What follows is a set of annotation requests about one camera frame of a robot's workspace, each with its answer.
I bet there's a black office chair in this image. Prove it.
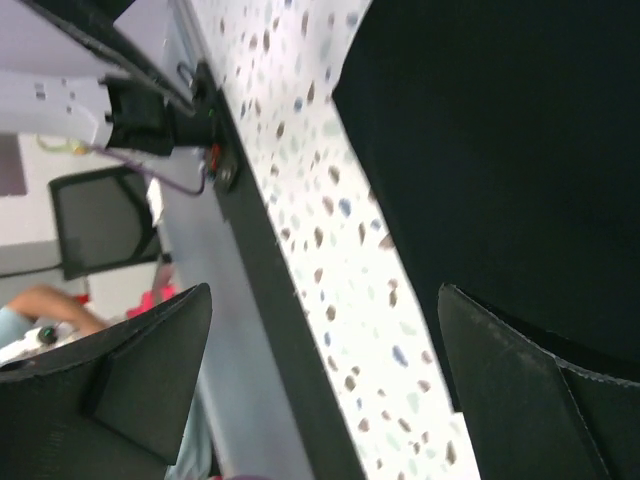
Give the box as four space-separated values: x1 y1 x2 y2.
48 166 162 280

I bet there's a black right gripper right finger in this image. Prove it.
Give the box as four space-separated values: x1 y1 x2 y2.
438 285 639 479

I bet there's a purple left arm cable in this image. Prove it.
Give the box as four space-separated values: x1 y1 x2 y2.
92 144 209 197

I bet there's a person forearm background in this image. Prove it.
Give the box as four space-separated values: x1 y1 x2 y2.
7 285 108 335

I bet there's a black t shirt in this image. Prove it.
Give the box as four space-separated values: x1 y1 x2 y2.
334 1 639 380

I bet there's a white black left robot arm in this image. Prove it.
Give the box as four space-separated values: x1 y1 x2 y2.
1 71 215 157

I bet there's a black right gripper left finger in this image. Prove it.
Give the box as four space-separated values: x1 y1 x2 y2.
1 284 212 480

